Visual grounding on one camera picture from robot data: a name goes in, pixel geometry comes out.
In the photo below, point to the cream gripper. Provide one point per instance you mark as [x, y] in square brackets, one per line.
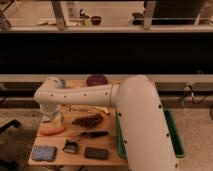
[57, 120]

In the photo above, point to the grey-blue towel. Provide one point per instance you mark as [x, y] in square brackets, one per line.
[46, 118]

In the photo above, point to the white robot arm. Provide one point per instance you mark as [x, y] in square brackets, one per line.
[140, 112]

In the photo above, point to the purple bowl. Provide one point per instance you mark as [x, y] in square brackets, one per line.
[96, 79]

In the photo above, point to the dark bowl in background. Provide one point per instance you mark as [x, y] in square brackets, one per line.
[96, 20]

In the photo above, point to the orange carrot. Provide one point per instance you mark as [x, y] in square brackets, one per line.
[52, 131]

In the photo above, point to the metal spoon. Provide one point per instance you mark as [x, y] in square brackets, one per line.
[79, 109]

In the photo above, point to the bunch of dark grapes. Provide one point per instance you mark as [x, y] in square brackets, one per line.
[88, 121]

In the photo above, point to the blue-grey cup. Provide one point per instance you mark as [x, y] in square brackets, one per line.
[62, 83]

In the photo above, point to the wooden table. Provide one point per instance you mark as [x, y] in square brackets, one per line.
[51, 96]

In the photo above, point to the blue sponge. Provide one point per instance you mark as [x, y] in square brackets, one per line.
[44, 153]

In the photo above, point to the black rectangular block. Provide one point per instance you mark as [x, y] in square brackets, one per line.
[96, 153]

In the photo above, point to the banana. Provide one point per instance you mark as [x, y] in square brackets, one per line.
[103, 109]

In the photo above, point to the green plastic tray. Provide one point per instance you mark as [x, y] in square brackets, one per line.
[176, 141]

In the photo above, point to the black-handled tool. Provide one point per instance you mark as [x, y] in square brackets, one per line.
[93, 134]

